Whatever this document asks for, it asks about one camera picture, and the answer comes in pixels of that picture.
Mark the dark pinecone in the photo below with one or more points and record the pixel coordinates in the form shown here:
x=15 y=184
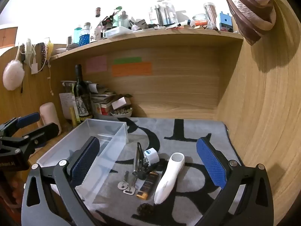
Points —
x=145 y=210

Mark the teal bottle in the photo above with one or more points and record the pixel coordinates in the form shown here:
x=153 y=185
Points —
x=77 y=35

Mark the black key fob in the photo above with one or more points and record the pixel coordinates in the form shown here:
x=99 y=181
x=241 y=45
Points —
x=150 y=169

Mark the bottle of blue beads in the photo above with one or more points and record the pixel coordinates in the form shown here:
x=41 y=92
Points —
x=85 y=36

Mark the wooden shelf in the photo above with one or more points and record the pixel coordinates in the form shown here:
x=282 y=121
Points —
x=150 y=36

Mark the black and orange lighter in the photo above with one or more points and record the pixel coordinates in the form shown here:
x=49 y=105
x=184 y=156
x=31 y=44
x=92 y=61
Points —
x=147 y=186

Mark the white charger plug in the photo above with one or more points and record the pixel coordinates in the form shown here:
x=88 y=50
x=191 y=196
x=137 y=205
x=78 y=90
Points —
x=150 y=156

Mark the white bowl of pebbles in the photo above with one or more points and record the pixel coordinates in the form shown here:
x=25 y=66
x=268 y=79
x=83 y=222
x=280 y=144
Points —
x=121 y=113

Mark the orange sticky note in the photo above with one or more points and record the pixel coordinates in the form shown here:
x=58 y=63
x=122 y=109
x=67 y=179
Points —
x=131 y=69

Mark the clear plastic storage box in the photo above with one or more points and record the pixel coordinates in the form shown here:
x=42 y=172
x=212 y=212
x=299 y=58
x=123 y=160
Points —
x=110 y=131

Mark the silver key bunch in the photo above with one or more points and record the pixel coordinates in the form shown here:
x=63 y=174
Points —
x=122 y=185

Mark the pink cup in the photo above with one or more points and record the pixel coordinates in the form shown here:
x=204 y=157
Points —
x=49 y=115

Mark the white tray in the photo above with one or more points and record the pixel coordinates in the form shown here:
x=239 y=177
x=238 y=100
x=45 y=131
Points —
x=117 y=31

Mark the green pump bottle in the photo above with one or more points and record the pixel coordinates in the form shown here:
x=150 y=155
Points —
x=118 y=17

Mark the white paper note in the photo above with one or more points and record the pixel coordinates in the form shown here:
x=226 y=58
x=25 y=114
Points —
x=65 y=103

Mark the brown cloth hanging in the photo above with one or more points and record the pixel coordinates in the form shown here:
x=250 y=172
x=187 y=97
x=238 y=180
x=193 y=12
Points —
x=249 y=9

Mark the grey rug with black letters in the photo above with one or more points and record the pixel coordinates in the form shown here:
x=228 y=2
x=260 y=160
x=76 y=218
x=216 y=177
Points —
x=185 y=131

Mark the small white cardboard box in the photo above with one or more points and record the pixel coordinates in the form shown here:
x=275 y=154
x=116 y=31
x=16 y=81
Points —
x=121 y=102

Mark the white marker pen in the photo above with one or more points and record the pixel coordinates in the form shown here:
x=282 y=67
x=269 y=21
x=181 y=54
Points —
x=174 y=25

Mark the green sticky note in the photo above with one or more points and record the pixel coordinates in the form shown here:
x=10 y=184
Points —
x=128 y=60

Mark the stack of books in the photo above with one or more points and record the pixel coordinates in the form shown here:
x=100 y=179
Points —
x=103 y=97

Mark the clear plastic packaging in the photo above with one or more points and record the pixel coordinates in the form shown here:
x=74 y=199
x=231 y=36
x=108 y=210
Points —
x=165 y=11

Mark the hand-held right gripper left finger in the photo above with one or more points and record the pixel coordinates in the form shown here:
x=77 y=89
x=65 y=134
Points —
x=85 y=160

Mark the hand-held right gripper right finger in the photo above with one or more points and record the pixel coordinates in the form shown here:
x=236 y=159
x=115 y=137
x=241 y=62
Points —
x=211 y=162

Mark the glass bowl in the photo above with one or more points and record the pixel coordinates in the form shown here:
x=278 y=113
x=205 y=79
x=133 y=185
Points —
x=200 y=17

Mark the pink sticky note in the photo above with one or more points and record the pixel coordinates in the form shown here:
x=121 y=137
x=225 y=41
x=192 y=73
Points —
x=96 y=64

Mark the clear jar with brown contents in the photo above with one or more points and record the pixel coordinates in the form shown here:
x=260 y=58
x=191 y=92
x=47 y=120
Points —
x=210 y=14

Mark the white fluffy pompom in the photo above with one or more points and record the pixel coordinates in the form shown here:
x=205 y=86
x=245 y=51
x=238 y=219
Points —
x=13 y=75

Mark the white handheld massager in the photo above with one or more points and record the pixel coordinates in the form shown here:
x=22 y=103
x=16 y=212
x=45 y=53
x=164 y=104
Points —
x=168 y=176

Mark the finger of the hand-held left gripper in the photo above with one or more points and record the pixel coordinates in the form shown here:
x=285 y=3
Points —
x=28 y=119
x=45 y=131

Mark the dark wine bottle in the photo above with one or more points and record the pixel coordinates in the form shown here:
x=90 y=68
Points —
x=81 y=94

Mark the blue box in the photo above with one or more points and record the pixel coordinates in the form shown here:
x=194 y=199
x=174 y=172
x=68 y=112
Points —
x=225 y=21

